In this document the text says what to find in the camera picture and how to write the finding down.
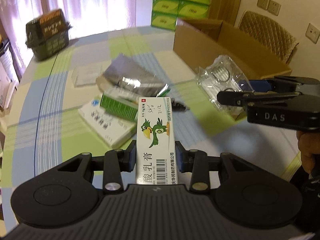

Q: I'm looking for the clear plastic blister pack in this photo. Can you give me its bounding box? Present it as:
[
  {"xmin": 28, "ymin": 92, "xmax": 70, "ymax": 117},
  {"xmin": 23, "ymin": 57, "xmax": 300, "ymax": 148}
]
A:
[{"xmin": 196, "ymin": 55, "xmax": 253, "ymax": 120}]

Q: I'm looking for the white medicine box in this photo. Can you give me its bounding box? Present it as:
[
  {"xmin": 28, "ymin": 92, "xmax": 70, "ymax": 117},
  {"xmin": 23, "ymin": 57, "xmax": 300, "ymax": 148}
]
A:
[{"xmin": 78, "ymin": 99, "xmax": 136, "ymax": 149}]

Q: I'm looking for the white parrot ointment box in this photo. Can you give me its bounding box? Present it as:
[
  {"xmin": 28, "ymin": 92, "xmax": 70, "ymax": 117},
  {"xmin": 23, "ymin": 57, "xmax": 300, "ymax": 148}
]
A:
[{"xmin": 136, "ymin": 97, "xmax": 178, "ymax": 185}]

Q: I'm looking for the black cable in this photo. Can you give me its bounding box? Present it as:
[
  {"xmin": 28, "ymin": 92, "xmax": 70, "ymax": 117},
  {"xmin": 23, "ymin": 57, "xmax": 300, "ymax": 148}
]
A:
[{"xmin": 172, "ymin": 99, "xmax": 190, "ymax": 112}]

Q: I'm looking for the green medicine box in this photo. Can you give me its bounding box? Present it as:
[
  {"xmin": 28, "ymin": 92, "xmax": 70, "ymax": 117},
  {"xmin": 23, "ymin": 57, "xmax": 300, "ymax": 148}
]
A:
[{"xmin": 100, "ymin": 93, "xmax": 138, "ymax": 121}]

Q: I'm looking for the silver foil pouch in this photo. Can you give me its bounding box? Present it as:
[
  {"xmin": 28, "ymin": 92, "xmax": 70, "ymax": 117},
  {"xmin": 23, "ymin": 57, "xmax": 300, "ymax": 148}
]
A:
[{"xmin": 96, "ymin": 54, "xmax": 170, "ymax": 97}]

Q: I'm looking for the clear plastic lid box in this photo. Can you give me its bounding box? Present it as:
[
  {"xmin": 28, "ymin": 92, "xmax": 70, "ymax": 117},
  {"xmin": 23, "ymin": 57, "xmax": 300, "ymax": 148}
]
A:
[{"xmin": 71, "ymin": 63, "xmax": 107, "ymax": 87}]

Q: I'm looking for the person's hand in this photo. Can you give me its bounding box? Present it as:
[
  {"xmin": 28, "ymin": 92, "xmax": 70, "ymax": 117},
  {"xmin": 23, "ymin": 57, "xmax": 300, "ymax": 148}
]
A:
[{"xmin": 296, "ymin": 131, "xmax": 320, "ymax": 178}]

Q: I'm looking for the quilted brown chair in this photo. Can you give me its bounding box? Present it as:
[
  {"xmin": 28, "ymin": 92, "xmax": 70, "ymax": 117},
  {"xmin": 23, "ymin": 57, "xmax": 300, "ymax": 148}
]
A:
[{"xmin": 238, "ymin": 11, "xmax": 299, "ymax": 64}]

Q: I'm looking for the brown cardboard box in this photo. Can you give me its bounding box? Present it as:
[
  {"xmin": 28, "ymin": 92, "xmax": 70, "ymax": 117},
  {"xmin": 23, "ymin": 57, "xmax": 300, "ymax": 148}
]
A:
[{"xmin": 173, "ymin": 18, "xmax": 292, "ymax": 80}]

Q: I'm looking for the checkered tablecloth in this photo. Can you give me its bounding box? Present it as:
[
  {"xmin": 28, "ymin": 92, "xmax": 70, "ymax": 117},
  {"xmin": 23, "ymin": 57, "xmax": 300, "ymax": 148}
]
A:
[{"xmin": 1, "ymin": 27, "xmax": 300, "ymax": 234}]

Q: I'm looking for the green tissue box stack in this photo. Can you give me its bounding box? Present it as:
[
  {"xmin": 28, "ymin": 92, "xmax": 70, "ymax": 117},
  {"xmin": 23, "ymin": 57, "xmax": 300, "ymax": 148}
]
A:
[{"xmin": 151, "ymin": 0, "xmax": 212, "ymax": 31}]

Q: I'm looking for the dark green lidded basket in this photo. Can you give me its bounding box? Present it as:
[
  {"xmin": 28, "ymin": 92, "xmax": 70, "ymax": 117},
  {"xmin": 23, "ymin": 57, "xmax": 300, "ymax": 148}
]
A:
[{"xmin": 25, "ymin": 9, "xmax": 71, "ymax": 61}]

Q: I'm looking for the purple curtain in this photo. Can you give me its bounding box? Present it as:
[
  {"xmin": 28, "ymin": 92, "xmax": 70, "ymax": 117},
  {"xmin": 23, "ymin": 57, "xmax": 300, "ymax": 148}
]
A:
[{"xmin": 1, "ymin": 0, "xmax": 136, "ymax": 74}]

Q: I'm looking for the single wall socket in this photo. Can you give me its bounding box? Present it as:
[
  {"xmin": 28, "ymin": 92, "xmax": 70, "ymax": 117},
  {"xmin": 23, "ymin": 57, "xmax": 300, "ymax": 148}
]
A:
[{"xmin": 305, "ymin": 23, "xmax": 320, "ymax": 44}]

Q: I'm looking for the double wall socket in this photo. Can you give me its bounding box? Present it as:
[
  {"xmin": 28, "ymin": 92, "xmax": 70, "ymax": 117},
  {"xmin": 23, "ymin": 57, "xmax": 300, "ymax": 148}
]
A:
[{"xmin": 257, "ymin": 0, "xmax": 281, "ymax": 16}]

